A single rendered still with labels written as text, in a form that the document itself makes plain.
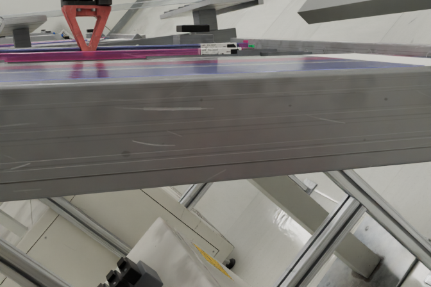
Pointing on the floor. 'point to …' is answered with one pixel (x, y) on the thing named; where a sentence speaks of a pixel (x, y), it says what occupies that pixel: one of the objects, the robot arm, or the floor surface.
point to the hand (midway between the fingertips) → (88, 50)
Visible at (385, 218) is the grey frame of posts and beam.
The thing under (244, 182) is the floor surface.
